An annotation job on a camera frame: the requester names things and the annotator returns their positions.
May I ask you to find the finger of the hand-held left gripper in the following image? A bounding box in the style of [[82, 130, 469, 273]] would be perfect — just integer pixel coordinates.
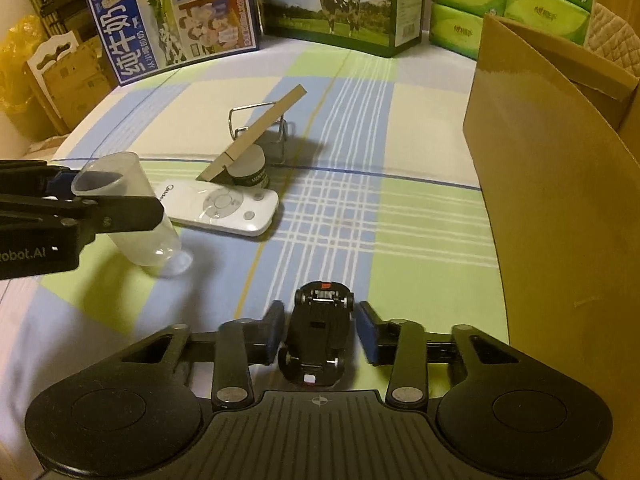
[[0, 159, 81, 201], [0, 194, 165, 235]]

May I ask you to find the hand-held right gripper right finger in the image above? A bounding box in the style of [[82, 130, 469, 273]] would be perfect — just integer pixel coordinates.
[[356, 301, 518, 411]]

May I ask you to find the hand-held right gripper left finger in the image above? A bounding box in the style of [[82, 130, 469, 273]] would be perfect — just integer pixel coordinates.
[[117, 301, 286, 409]]

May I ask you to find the black and red toy car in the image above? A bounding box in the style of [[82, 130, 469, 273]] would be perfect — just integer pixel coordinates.
[[278, 280, 357, 388]]

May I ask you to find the clear plastic cup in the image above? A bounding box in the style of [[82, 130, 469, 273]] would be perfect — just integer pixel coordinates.
[[70, 151, 193, 278]]

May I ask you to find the white remote control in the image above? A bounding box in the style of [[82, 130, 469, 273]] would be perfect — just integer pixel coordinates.
[[150, 180, 280, 237]]

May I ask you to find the white round jar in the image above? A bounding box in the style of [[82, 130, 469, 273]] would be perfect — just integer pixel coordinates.
[[230, 144, 269, 188]]

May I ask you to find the metal wire stand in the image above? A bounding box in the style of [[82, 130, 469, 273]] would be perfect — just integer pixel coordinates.
[[227, 102, 296, 166]]

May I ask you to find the gold panel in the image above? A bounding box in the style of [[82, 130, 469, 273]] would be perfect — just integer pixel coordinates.
[[196, 85, 307, 183]]

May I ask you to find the brown cardboard box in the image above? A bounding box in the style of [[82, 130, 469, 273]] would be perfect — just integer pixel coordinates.
[[462, 12, 640, 480]]

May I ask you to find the flat cardboard sheet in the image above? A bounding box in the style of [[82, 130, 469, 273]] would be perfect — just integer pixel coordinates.
[[25, 135, 71, 156]]

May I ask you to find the plaid bed sheet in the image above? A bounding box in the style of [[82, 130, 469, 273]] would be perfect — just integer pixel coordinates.
[[0, 40, 516, 401]]

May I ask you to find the yellow plastic bag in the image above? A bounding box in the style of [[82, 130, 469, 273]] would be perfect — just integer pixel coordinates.
[[0, 15, 48, 136]]

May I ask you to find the plain brown carton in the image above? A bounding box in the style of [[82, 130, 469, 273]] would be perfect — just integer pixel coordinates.
[[70, 35, 108, 78]]

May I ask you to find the blue printed milk carton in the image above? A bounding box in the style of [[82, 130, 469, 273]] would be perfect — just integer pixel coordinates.
[[84, 0, 261, 88]]

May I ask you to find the green cow print milk carton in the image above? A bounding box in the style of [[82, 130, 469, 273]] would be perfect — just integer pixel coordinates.
[[257, 0, 432, 59]]

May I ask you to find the bundle of green tissue packs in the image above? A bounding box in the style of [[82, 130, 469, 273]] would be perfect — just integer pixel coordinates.
[[429, 0, 598, 61]]

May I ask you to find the beige quilted cover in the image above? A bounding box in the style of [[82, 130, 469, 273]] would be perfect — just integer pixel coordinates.
[[582, 2, 640, 76]]

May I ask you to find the brown carton with white handle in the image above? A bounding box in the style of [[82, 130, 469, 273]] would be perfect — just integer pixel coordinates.
[[25, 30, 113, 131]]

